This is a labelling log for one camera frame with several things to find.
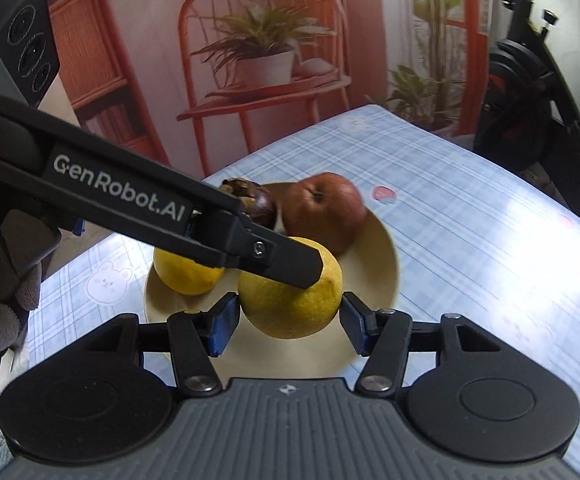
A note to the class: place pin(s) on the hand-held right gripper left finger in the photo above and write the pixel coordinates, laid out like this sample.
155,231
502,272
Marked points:
222,327

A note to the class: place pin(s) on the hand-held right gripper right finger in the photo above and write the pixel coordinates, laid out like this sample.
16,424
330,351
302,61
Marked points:
354,325

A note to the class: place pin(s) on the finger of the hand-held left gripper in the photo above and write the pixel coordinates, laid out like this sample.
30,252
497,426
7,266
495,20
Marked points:
270,255

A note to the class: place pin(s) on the dark purple mangosteen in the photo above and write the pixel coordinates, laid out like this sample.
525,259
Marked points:
260,205

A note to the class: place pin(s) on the cream round plate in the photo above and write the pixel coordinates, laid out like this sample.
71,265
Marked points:
369,270

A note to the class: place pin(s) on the large yellow citrus fruit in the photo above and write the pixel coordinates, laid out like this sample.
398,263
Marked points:
290,310

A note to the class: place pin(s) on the small yellow lemon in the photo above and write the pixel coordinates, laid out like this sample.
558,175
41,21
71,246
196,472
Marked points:
185,277

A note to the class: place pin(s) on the red apple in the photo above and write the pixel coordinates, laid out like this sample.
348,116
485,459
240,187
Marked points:
325,215

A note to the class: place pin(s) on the blue plaid tablecloth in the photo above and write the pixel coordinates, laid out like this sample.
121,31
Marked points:
469,210

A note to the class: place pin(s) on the black exercise bike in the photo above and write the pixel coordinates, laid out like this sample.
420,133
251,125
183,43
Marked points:
519,75

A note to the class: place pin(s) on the printed room wall backdrop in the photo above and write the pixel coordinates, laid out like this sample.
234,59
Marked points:
135,10

